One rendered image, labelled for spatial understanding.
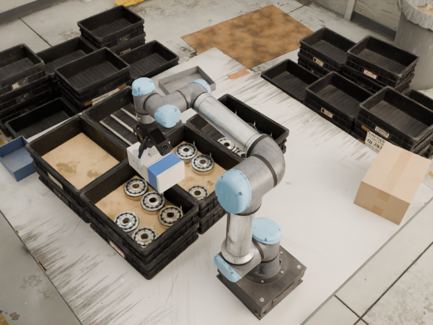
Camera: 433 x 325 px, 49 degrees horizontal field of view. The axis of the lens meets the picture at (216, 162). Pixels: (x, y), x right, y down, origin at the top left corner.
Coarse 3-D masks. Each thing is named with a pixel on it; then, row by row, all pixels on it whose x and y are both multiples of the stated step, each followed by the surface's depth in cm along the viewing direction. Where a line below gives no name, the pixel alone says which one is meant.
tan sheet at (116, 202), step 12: (120, 192) 204; (96, 204) 199; (108, 204) 199; (120, 204) 200; (132, 204) 200; (168, 204) 200; (108, 216) 195; (144, 216) 196; (156, 216) 196; (156, 228) 192
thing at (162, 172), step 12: (132, 156) 179; (156, 156) 177; (168, 156) 177; (144, 168) 176; (156, 168) 173; (168, 168) 173; (180, 168) 176; (156, 180) 172; (168, 180) 175; (180, 180) 181
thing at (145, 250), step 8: (128, 160) 203; (120, 168) 200; (104, 176) 197; (96, 184) 194; (88, 200) 188; (192, 200) 189; (96, 208) 186; (192, 208) 186; (104, 216) 183; (184, 216) 184; (112, 224) 180; (176, 224) 181; (120, 232) 178; (168, 232) 179; (128, 240) 176; (160, 240) 177; (136, 248) 175; (144, 248) 173; (152, 248) 176
